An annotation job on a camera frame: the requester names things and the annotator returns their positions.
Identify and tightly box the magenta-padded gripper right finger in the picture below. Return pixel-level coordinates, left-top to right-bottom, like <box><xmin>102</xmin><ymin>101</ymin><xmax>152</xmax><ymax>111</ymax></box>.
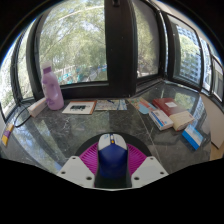
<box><xmin>127</xmin><ymin>142</ymin><xmax>169</xmax><ymax>188</ymax></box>

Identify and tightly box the pale map pamphlet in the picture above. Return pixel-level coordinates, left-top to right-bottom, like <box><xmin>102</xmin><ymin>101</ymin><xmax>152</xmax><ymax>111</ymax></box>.
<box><xmin>94</xmin><ymin>98</ymin><xmax>128</xmax><ymax>112</ymax></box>

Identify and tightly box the purple detergent bottle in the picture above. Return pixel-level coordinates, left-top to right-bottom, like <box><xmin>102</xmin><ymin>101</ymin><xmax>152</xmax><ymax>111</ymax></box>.
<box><xmin>40</xmin><ymin>61</ymin><xmax>65</xmax><ymax>111</ymax></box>

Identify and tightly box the cream book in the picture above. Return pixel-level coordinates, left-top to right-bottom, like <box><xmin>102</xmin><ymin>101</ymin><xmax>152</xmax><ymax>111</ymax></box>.
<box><xmin>169</xmin><ymin>110</ymin><xmax>195</xmax><ymax>132</ymax></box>

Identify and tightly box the black wire stand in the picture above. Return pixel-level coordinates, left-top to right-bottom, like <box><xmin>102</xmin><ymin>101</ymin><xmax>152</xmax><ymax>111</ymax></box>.
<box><xmin>13</xmin><ymin>102</ymin><xmax>36</xmax><ymax>129</ymax></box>

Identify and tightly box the colourful pamphlet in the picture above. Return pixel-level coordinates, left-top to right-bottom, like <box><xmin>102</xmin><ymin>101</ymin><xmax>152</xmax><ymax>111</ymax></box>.
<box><xmin>127</xmin><ymin>96</ymin><xmax>158</xmax><ymax>115</ymax></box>

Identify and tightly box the white card with dark print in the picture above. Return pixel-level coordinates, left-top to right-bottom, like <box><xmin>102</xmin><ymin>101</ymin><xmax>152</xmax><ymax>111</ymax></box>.
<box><xmin>61</xmin><ymin>100</ymin><xmax>98</xmax><ymax>116</ymax></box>

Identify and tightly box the blue booklet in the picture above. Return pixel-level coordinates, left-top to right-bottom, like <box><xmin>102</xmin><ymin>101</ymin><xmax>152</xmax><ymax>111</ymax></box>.
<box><xmin>181</xmin><ymin>124</ymin><xmax>204</xmax><ymax>151</ymax></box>

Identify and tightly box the blue and white computer mouse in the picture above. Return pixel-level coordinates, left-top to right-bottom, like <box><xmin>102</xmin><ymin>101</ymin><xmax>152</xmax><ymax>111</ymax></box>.
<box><xmin>97</xmin><ymin>132</ymin><xmax>129</xmax><ymax>180</ymax></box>

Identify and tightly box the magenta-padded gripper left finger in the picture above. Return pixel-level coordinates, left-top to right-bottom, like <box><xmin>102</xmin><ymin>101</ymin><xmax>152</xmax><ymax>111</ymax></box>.
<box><xmin>56</xmin><ymin>142</ymin><xmax>100</xmax><ymax>188</ymax></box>

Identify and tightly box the red book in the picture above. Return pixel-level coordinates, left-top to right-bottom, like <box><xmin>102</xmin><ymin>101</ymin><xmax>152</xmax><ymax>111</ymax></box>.
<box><xmin>152</xmin><ymin>97</ymin><xmax>183</xmax><ymax>118</ymax></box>

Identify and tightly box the round black mouse pad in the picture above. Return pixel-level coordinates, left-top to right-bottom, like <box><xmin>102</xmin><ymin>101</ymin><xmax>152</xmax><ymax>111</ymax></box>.
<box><xmin>74</xmin><ymin>132</ymin><xmax>154</xmax><ymax>158</ymax></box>

